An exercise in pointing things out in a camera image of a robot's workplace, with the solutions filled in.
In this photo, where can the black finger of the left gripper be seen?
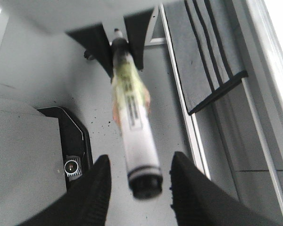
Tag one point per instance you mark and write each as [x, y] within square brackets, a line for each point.
[94, 39]
[136, 28]

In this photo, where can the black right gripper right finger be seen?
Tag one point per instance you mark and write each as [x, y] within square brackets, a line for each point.
[197, 201]

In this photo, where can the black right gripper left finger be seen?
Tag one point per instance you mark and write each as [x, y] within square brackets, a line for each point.
[86, 202]

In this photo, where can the black and white whiteboard marker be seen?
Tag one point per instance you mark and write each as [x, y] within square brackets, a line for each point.
[130, 110]

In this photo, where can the white whiteboard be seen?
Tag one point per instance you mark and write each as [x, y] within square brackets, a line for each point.
[270, 51]

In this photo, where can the grey striped cloth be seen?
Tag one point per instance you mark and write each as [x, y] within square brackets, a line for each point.
[206, 51]

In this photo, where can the grey robot base with camera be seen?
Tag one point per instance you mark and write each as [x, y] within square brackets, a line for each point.
[41, 150]

